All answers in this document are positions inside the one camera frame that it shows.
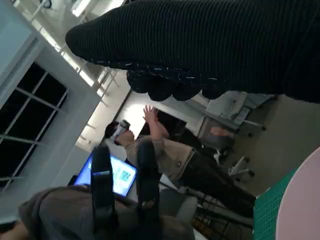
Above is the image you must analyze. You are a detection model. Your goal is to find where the pink bowl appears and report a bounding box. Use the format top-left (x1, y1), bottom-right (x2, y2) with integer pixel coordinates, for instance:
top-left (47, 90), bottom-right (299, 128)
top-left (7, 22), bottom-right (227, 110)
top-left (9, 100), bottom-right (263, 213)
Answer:
top-left (274, 146), bottom-right (320, 240)

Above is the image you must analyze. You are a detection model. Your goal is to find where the grey office chair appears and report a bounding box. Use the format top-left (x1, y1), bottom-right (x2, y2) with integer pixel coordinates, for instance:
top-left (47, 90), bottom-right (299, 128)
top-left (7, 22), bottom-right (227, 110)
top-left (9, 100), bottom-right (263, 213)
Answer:
top-left (198, 117), bottom-right (267, 185)

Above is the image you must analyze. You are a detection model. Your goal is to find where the green cutting mat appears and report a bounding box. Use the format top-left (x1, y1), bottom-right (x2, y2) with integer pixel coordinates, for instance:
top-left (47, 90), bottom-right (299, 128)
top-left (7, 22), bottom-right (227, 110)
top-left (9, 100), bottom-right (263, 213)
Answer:
top-left (252, 166), bottom-right (300, 240)

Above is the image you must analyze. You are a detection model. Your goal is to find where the ceiling light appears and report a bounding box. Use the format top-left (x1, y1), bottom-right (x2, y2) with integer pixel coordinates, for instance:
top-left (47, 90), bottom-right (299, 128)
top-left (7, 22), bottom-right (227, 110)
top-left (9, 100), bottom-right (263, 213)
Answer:
top-left (71, 1), bottom-right (88, 17)

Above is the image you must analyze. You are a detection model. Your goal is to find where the monitor with blue screen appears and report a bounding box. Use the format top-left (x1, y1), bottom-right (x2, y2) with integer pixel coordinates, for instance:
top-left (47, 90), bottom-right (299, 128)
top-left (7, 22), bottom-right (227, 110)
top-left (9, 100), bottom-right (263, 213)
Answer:
top-left (72, 152), bottom-right (138, 198)

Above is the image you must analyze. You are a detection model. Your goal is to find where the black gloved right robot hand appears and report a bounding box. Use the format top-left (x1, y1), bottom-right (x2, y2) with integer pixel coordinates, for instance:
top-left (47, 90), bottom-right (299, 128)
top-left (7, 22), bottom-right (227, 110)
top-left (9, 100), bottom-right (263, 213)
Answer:
top-left (65, 0), bottom-right (320, 105)

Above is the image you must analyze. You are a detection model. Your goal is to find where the person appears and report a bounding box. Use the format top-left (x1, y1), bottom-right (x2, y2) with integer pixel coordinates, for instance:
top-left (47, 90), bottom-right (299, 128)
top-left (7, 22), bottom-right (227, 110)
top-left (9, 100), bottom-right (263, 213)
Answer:
top-left (18, 186), bottom-right (196, 240)
top-left (104, 104), bottom-right (257, 218)

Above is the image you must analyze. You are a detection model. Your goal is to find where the white desk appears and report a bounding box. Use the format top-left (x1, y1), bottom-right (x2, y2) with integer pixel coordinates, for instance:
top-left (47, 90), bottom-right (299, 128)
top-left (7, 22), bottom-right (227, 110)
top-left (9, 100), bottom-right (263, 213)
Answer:
top-left (199, 91), bottom-right (278, 131)

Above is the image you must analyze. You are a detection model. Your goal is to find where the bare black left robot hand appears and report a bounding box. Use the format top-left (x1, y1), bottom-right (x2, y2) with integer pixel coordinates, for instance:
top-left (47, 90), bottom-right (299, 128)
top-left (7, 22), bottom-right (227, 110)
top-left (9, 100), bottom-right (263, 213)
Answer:
top-left (90, 139), bottom-right (162, 240)

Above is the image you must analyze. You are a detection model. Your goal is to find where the dark grid window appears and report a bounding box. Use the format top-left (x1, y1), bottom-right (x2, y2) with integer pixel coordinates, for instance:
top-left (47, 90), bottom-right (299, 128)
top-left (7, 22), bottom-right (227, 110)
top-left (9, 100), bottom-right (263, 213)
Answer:
top-left (0, 61), bottom-right (69, 188)

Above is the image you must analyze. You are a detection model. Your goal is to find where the white headset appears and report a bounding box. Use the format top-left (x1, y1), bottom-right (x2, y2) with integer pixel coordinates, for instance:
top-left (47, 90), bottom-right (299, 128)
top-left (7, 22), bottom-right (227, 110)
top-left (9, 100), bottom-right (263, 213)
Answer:
top-left (112, 119), bottom-right (131, 138)

